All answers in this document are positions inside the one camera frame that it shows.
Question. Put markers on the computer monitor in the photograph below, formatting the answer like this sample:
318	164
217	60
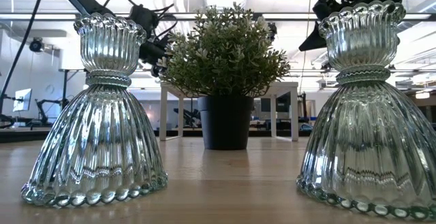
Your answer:
23	99

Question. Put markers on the black background stand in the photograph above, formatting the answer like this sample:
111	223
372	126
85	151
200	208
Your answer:
64	91

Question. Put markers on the black aluminium table frame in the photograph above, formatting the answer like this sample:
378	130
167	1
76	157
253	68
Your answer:
20	135

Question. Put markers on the black background robot arm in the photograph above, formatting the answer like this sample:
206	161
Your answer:
47	110
189	116

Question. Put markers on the artificial green leafy plant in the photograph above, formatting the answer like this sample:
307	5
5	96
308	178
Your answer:
225	53

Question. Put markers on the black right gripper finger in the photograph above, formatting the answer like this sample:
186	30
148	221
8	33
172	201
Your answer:
315	40

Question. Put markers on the black ceiling spotlight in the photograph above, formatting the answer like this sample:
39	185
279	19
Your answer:
35	45

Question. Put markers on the dark plant pot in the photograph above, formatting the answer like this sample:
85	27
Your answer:
225	122

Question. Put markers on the clear ribbed glass candle holder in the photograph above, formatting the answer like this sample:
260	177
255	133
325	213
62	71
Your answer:
102	142
368	149

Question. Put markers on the white perforated metal shelf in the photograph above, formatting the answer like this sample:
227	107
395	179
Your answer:
294	115

